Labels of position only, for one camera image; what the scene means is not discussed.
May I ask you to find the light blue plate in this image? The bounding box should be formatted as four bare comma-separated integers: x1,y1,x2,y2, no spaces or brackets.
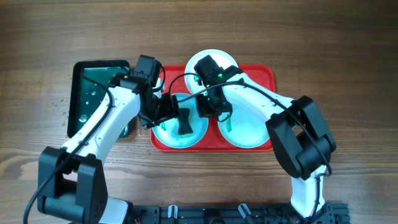
218,105,269,149
152,98,209,149

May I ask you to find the green yellow sponge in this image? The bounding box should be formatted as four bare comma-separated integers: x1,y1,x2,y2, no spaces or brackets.
177,108,193,136

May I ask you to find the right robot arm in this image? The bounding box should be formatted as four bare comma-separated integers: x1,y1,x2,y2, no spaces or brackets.
193,55,336,222

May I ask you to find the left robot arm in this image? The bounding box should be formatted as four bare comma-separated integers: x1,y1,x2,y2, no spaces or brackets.
23,55,178,223

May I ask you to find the red plastic tray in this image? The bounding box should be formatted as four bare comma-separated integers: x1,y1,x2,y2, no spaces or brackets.
150,64,275,152

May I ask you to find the black tray with green water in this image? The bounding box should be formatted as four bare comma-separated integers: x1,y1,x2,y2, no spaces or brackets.
67,60,130,138

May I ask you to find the white plate top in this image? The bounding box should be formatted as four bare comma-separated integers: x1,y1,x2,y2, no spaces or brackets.
184,49,238,95

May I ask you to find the left black cable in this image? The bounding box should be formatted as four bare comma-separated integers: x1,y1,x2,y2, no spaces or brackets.
22,74,114,224

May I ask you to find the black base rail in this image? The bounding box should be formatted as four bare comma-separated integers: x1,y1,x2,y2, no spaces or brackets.
126,202,351,224

